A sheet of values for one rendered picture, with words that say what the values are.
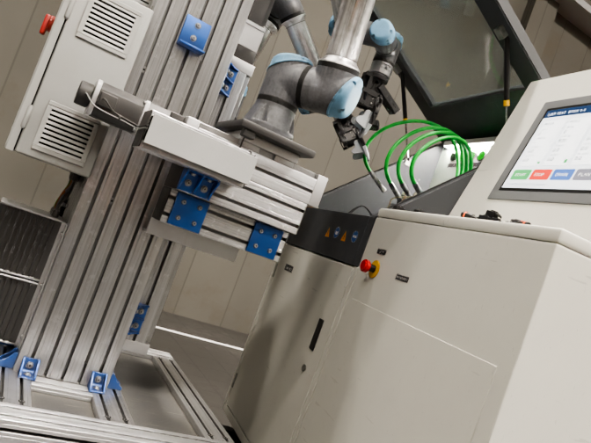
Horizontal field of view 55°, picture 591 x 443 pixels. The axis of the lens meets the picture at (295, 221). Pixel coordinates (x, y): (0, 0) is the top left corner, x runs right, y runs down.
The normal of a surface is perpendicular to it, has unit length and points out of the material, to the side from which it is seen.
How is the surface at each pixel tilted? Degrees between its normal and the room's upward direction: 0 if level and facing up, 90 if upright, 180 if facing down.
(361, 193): 90
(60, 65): 90
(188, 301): 90
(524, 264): 90
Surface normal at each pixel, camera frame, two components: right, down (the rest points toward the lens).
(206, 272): 0.43, 0.11
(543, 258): -0.88, -0.34
